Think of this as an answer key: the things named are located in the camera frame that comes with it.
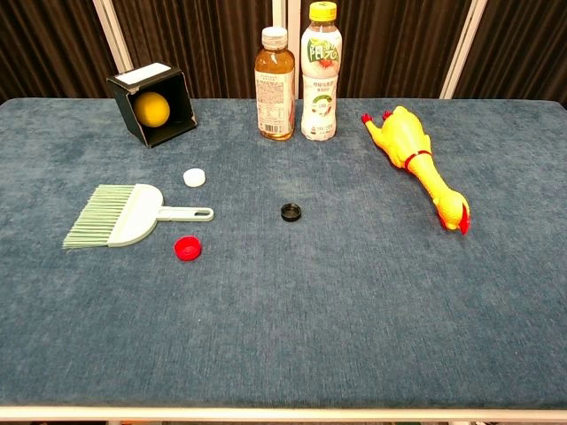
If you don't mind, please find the small red cap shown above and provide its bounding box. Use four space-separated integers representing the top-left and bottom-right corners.
174 236 203 262

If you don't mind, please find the teal handled brush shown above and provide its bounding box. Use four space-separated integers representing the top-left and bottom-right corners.
61 183 215 250

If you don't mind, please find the amber tea bottle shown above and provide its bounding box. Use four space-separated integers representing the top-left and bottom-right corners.
253 26 297 142

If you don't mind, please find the white yellow-capped bottle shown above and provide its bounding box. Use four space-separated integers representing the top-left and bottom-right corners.
300 1 343 142

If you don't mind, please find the blue fabric table cover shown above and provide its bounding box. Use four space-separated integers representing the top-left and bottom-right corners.
0 97 567 411

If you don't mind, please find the yellow rubber chicken toy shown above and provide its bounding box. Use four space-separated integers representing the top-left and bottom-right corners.
361 105 471 236

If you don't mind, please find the yellow ball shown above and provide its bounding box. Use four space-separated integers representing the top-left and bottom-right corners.
134 91 172 128

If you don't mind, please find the dark pleated curtain panel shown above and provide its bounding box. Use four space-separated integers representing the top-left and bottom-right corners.
290 0 473 99
451 0 567 110
0 0 120 104
105 0 284 99

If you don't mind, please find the black cardboard box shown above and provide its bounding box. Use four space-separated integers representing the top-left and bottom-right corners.
105 62 198 149

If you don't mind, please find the white metal frame post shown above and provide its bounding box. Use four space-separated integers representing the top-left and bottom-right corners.
270 0 311 101
438 0 488 100
91 0 135 74

